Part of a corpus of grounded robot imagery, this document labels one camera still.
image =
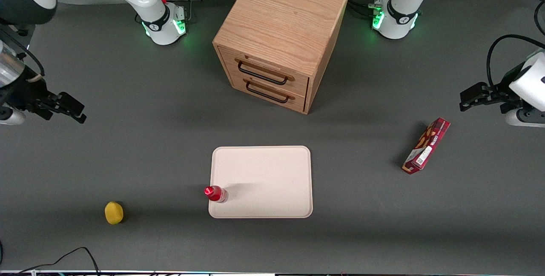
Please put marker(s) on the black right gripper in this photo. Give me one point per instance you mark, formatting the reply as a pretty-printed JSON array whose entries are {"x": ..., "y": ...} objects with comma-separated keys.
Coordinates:
[{"x": 26, "y": 92}]

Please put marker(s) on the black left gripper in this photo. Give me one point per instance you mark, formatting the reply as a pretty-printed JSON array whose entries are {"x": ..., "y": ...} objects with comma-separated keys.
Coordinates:
[{"x": 500, "y": 93}]

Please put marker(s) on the red coke bottle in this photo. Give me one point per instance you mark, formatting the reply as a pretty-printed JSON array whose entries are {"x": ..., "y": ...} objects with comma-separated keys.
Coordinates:
[{"x": 216, "y": 194}]

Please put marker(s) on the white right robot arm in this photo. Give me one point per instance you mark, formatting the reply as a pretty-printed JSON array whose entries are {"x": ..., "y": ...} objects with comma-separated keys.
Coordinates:
[{"x": 158, "y": 19}]

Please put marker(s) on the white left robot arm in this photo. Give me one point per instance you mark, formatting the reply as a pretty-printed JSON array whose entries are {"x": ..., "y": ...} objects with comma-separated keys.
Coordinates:
[{"x": 398, "y": 20}]

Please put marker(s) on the cream plastic tray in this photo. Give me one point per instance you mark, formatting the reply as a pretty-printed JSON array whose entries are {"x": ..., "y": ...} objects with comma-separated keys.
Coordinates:
[{"x": 268, "y": 178}]

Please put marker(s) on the red snack box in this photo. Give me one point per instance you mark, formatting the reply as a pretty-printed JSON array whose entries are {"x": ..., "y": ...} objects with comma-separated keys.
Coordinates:
[{"x": 427, "y": 146}]

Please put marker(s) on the yellow lemon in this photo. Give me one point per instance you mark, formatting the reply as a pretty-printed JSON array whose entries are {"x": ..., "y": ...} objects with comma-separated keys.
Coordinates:
[{"x": 113, "y": 213}]

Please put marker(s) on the wooden drawer front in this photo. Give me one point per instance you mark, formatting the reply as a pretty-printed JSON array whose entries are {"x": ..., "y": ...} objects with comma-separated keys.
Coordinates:
[
  {"x": 298, "y": 82},
  {"x": 238, "y": 85}
]

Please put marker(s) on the wooden drawer cabinet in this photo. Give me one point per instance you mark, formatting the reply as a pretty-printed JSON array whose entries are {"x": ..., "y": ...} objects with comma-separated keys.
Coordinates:
[{"x": 281, "y": 16}]

